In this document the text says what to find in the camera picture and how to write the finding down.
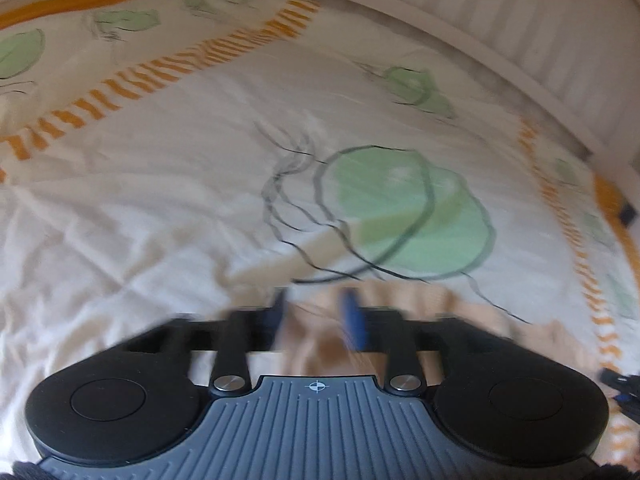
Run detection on beige knit sweater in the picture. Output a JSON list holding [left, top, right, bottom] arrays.
[[277, 280, 603, 378]]

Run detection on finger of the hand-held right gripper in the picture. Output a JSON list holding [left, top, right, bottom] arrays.
[[600, 367, 640, 407]]

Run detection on orange bed sheet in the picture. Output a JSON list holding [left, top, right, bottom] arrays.
[[0, 0, 640, 251]]

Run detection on leaf-printed white duvet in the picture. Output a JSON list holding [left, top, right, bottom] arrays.
[[0, 0, 640, 466]]

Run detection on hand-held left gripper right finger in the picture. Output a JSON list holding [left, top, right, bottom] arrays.
[[340, 287, 507, 394]]

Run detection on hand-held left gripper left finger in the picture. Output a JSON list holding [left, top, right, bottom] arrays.
[[121, 287, 289, 394]]

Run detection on white slatted bed frame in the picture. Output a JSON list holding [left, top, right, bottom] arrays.
[[250, 0, 640, 196]]

